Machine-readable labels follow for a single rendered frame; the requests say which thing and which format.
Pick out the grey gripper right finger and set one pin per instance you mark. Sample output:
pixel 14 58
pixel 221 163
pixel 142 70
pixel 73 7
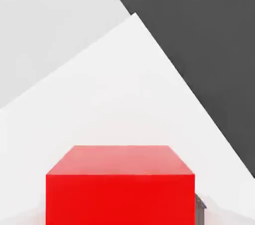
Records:
pixel 199 212

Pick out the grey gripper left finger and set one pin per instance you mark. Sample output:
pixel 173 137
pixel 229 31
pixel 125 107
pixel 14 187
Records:
pixel 40 220

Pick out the small red cube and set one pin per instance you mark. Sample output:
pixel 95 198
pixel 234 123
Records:
pixel 120 197

